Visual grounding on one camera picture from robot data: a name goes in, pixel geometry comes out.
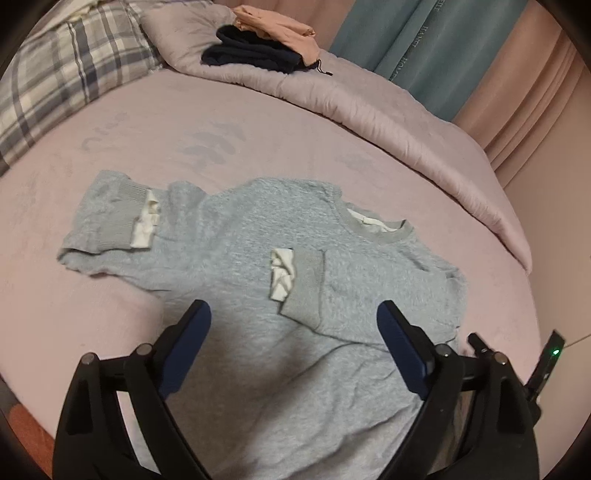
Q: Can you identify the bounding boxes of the folded peach clothes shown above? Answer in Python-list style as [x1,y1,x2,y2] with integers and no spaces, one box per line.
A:
[232,5,334,77]

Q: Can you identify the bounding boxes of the folded navy clothes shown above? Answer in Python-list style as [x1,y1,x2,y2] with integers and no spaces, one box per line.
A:
[200,25,301,75]

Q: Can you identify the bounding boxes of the grey sweater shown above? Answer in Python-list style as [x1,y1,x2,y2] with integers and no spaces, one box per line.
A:
[56,169,470,472]

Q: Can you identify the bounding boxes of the teal curtain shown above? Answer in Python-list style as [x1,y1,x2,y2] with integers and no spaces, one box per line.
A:
[328,0,530,123]

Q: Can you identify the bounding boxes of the bed with pink sheet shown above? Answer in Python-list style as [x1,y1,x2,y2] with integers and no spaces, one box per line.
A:
[0,69,544,462]

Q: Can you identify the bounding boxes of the plaid pillow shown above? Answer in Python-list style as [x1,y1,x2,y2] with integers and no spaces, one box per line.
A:
[0,0,165,177]

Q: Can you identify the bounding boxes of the pink quilt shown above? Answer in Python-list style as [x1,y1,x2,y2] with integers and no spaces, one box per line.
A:
[140,0,534,276]

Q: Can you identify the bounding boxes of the orange rug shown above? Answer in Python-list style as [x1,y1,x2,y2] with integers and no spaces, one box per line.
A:
[7,404,52,446]

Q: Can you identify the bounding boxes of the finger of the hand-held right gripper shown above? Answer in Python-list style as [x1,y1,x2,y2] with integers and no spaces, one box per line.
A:
[468,333,494,360]

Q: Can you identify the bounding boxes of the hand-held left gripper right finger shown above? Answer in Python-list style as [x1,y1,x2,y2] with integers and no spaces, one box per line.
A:
[376,299,540,480]

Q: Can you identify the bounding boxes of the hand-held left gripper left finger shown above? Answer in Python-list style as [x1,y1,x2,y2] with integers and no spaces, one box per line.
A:
[52,299,213,480]

